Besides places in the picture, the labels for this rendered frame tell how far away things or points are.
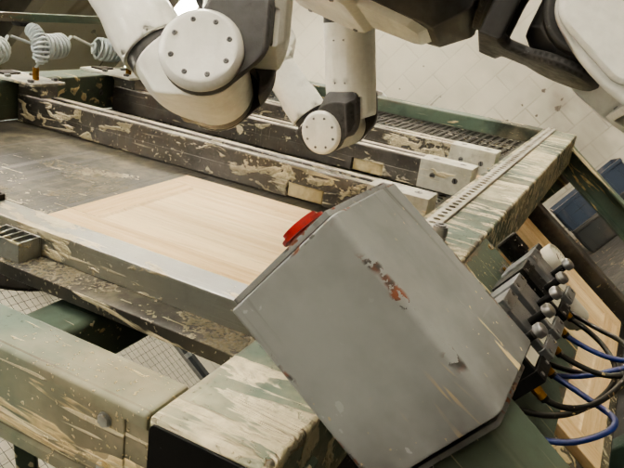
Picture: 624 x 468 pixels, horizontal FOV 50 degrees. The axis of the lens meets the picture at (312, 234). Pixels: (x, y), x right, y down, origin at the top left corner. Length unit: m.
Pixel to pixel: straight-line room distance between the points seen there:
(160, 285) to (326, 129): 0.45
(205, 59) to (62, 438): 0.38
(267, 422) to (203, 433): 0.06
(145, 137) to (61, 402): 0.97
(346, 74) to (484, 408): 0.82
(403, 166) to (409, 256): 1.15
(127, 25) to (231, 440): 0.39
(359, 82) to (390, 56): 5.36
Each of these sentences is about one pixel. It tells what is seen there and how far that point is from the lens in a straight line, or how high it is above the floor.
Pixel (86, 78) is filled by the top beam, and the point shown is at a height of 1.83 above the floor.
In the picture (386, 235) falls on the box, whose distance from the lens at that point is 0.47.
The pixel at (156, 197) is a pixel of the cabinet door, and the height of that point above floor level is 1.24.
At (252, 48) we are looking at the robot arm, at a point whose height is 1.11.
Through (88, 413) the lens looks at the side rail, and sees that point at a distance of 0.66.
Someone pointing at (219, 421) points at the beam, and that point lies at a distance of 0.59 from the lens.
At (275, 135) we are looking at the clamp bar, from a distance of 1.75.
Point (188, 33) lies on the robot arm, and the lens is 0.63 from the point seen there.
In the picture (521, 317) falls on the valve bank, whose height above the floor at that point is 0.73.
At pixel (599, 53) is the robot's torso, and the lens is 0.85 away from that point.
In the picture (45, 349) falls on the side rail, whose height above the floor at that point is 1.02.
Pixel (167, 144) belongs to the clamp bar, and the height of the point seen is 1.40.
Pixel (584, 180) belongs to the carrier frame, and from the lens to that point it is 2.62.
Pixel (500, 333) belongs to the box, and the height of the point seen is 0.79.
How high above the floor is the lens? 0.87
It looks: 7 degrees up
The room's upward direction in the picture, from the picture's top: 40 degrees counter-clockwise
